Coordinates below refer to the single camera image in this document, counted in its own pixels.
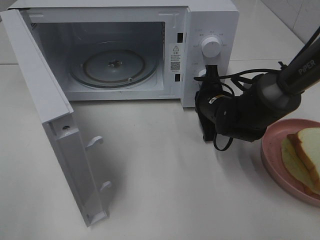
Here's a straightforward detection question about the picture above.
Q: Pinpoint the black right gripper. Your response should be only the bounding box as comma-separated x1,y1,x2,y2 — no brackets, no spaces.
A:
194,64,233,120

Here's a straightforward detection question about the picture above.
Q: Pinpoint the pink round plate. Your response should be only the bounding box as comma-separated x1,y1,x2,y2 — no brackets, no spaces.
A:
260,118,320,207

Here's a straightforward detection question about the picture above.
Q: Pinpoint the toy sandwich with bread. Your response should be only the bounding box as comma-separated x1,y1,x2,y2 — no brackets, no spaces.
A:
281,127,320,195

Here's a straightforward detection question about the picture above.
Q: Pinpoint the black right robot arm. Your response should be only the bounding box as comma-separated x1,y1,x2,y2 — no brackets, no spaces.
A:
195,31,320,143

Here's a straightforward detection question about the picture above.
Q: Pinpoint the white lower timer knob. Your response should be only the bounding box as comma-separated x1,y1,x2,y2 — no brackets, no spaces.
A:
198,69,207,78

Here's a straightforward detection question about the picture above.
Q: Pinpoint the white upper power knob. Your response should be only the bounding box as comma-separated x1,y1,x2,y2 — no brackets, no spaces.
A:
201,35,222,58

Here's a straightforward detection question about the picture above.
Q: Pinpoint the glass microwave turntable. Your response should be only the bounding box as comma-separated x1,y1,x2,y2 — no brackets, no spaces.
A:
70,41,163,89

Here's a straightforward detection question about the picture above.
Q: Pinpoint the white microwave oven body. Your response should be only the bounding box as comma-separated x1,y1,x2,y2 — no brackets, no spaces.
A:
5,0,239,108

